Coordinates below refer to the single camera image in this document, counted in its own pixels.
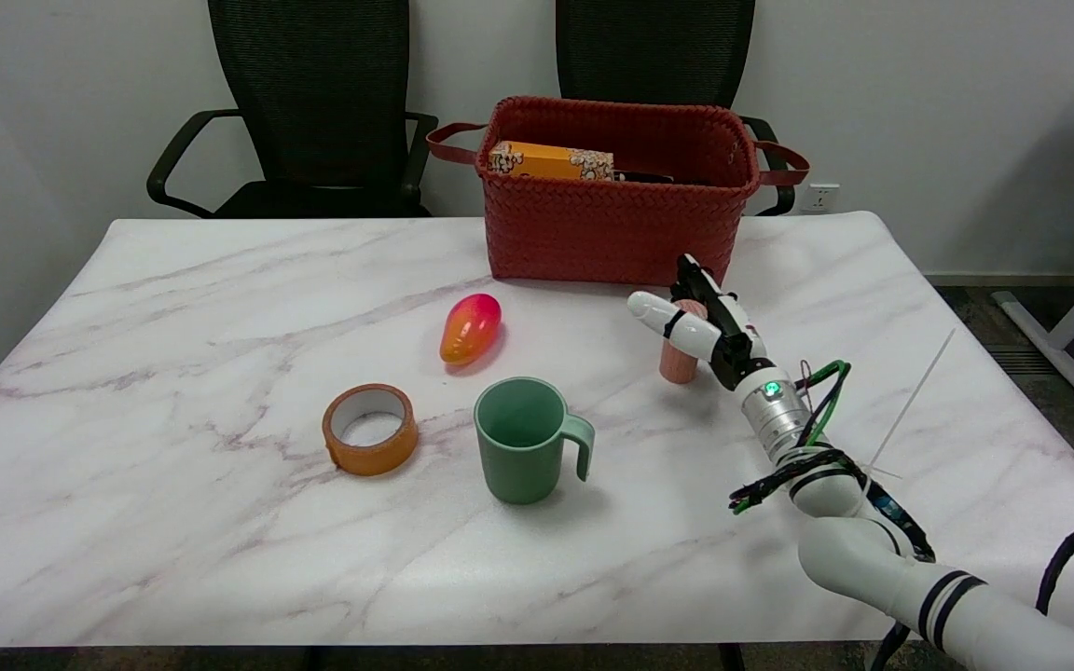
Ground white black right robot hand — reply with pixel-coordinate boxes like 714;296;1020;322
627;253;771;392

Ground wooden cylinder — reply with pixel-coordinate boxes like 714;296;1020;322
659;300;710;385

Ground red woven basket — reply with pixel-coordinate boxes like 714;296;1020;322
426;96;811;288

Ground green mug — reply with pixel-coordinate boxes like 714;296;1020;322
474;377;596;506

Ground red orange toy mango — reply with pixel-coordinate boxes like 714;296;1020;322
439;293;503;366

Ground orange snack box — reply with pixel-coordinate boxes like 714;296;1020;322
488;141;614;183

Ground white zip tie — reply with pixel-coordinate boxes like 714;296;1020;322
863;328;957;481

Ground black mesh office chair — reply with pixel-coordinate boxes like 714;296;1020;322
146;0;440;220
556;0;797;217

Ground orange tape roll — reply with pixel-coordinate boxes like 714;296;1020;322
322;383;420;477

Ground green cable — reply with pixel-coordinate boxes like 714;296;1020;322
798;361;851;448

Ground black wrapped cable bundle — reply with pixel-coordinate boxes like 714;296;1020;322
728;447;936;563

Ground long black cable loop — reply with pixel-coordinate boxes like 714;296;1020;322
873;517;1074;671

